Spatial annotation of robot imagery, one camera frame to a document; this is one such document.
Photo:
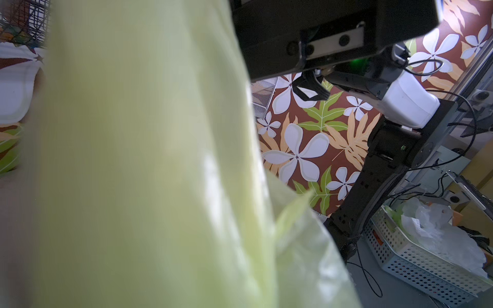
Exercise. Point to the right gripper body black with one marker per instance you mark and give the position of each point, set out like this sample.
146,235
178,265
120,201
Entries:
283,37

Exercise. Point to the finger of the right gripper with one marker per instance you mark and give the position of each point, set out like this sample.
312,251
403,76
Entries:
309,87

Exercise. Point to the yellow-green plastic bag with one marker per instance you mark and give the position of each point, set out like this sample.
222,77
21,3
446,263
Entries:
150,186

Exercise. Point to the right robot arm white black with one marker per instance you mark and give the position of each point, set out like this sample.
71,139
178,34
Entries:
412,123

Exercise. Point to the crumpled white plastic bags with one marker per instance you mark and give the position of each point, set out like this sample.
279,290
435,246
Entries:
429,227

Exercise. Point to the white perforated bin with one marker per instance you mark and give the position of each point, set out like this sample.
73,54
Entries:
397,255

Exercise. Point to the black wire basket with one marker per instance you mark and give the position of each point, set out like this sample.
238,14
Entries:
25,22

